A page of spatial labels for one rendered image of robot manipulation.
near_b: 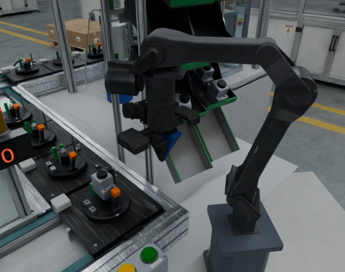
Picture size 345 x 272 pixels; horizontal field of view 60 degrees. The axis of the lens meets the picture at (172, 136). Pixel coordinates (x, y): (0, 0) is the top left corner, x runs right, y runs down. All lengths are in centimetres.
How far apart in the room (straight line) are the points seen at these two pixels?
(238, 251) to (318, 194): 59
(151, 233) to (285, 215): 48
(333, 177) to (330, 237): 179
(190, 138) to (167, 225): 31
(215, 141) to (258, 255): 47
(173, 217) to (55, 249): 34
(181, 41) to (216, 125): 63
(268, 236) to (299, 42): 405
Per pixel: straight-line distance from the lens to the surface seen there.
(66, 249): 93
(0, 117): 78
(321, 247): 106
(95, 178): 86
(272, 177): 125
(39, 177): 111
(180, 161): 98
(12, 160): 83
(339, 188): 276
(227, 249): 71
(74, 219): 92
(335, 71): 464
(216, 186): 116
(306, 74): 55
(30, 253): 96
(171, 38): 52
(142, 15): 82
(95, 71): 214
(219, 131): 111
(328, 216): 116
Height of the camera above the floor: 162
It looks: 32 degrees down
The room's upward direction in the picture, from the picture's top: straight up
